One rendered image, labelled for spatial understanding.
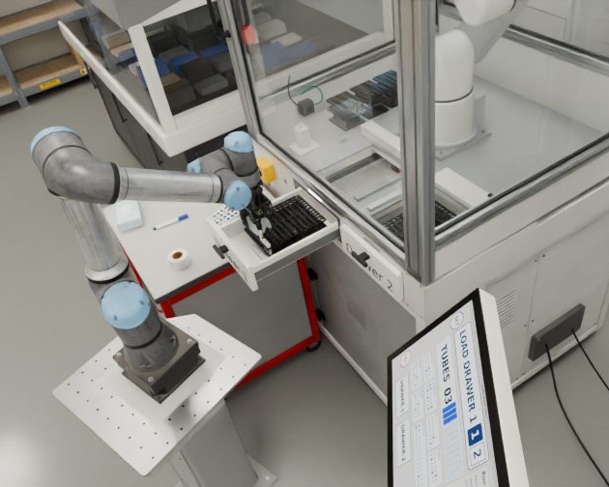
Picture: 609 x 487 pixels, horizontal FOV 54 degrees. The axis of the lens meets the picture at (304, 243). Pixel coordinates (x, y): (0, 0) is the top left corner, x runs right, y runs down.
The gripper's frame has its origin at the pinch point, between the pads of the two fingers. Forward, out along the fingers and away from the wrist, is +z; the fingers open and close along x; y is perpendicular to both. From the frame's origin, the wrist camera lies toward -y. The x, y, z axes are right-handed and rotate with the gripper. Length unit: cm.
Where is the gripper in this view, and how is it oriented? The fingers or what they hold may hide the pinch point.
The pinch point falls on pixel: (258, 229)
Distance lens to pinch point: 188.5
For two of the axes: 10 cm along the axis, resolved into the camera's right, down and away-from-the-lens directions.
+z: 1.5, 7.4, 6.6
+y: 5.2, 5.1, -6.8
